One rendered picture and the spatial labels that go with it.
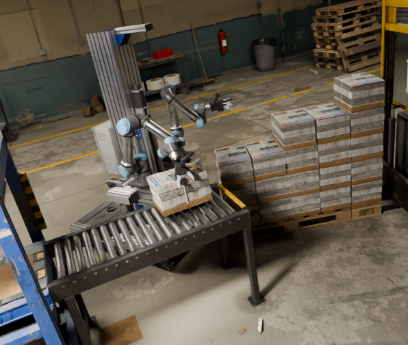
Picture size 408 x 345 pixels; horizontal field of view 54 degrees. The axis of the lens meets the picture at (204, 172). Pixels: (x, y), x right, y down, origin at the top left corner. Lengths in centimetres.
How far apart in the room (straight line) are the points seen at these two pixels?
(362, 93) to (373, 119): 26
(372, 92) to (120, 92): 207
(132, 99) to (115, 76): 24
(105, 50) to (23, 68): 621
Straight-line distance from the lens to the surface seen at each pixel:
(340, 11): 950
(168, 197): 275
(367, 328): 305
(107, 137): 365
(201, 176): 278
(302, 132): 348
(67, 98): 963
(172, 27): 998
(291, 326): 304
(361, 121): 365
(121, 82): 338
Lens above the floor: 223
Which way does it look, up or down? 25 degrees down
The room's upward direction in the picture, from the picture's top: 10 degrees counter-clockwise
